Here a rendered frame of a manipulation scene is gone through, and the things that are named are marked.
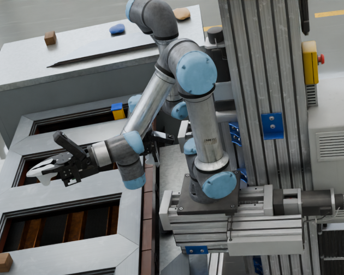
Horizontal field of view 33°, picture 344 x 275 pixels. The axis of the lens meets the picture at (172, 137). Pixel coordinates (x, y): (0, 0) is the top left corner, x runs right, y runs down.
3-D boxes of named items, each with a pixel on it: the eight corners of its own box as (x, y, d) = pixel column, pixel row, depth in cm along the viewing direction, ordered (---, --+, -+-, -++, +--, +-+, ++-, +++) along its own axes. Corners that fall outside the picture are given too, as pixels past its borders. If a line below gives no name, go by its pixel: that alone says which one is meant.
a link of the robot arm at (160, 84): (168, 22, 184) (100, 146, 200) (178, 34, 175) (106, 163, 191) (197, 36, 189) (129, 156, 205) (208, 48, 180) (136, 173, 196)
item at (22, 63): (-17, 94, 331) (-20, 88, 329) (6, 49, 381) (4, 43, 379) (206, 51, 319) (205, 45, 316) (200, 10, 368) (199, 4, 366)
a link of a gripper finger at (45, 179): (31, 192, 175) (61, 182, 176) (25, 176, 173) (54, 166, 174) (31, 187, 178) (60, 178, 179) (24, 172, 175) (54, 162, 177)
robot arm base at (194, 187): (230, 175, 221) (226, 155, 216) (227, 202, 209) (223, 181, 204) (191, 178, 225) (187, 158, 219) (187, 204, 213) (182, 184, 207)
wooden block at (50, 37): (55, 43, 361) (53, 36, 358) (46, 46, 361) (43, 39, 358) (56, 37, 369) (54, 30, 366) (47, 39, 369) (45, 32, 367)
